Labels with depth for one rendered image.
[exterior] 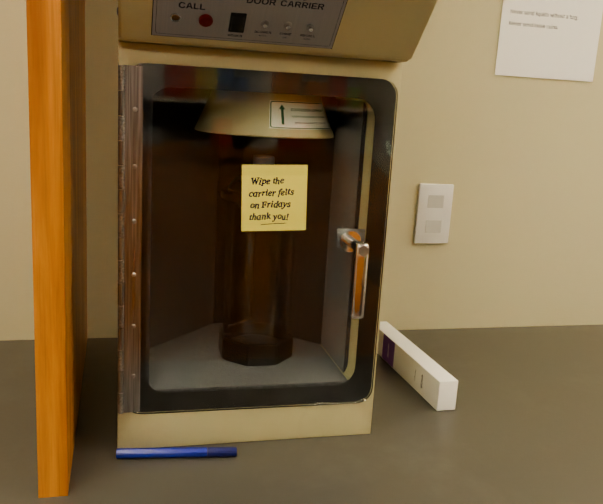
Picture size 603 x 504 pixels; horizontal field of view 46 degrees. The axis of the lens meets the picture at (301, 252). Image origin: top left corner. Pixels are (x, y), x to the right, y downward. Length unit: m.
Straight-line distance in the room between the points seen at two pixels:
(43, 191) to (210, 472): 0.37
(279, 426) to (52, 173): 0.42
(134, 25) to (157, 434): 0.47
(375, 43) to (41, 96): 0.35
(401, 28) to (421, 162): 0.58
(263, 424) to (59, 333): 0.29
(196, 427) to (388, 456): 0.24
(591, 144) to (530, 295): 0.32
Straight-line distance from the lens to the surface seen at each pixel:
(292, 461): 0.88
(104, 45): 1.23
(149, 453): 0.88
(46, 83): 0.71
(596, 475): 0.96
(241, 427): 0.91
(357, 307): 0.81
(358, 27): 0.78
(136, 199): 0.79
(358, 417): 0.94
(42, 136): 0.71
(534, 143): 1.45
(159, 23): 0.76
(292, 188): 0.81
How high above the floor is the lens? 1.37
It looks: 13 degrees down
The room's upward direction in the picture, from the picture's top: 3 degrees clockwise
